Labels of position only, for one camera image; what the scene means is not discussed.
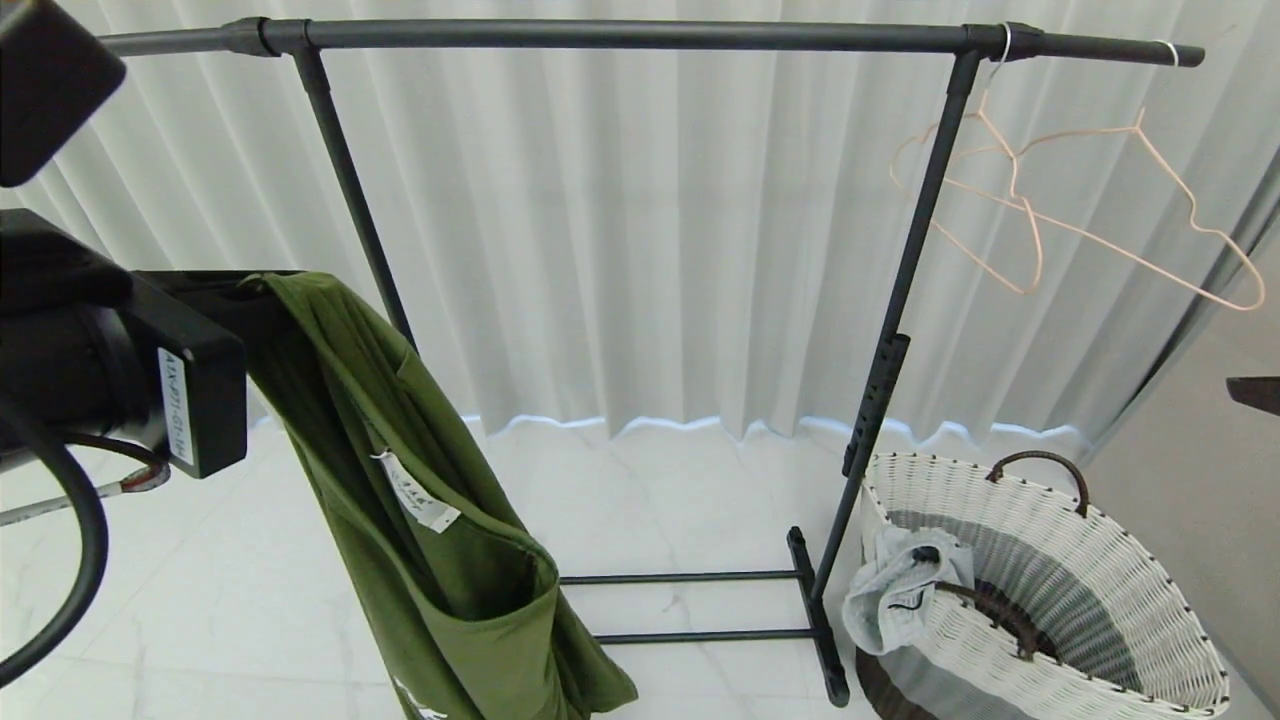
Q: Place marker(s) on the pink clothes hanger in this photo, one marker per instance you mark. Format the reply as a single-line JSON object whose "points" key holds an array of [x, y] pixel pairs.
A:
{"points": [[1037, 260], [1150, 265]]}

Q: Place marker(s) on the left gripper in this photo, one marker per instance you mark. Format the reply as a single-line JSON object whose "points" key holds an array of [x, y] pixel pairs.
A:
{"points": [[215, 400]]}

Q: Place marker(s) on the pale grey shorts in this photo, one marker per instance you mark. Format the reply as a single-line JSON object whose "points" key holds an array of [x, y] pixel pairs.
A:
{"points": [[900, 590]]}

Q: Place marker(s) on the black clothes rack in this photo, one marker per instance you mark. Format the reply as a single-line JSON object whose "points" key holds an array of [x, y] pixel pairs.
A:
{"points": [[600, 35]]}

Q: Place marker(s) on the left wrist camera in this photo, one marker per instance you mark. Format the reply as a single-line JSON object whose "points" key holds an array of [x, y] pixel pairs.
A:
{"points": [[50, 90]]}

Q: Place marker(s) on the white laundry basket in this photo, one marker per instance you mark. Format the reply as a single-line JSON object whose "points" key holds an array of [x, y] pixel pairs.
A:
{"points": [[1150, 620]]}

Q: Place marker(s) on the white curtain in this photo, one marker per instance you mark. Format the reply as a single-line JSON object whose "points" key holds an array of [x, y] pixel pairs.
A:
{"points": [[600, 250]]}

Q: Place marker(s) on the green printed t-shirt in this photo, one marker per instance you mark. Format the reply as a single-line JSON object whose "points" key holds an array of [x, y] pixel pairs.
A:
{"points": [[450, 560]]}

